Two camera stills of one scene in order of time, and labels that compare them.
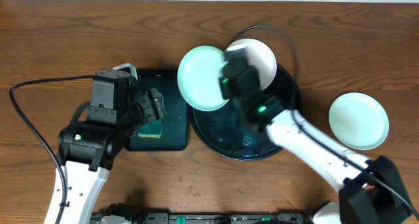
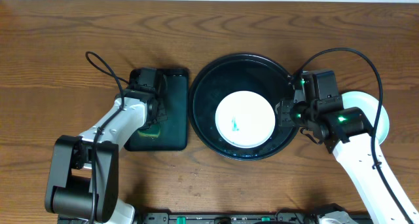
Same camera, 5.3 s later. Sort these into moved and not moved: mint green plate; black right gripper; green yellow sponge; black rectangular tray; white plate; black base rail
Moved: white plate; black right gripper; mint green plate
Not moved: green yellow sponge; black rectangular tray; black base rail
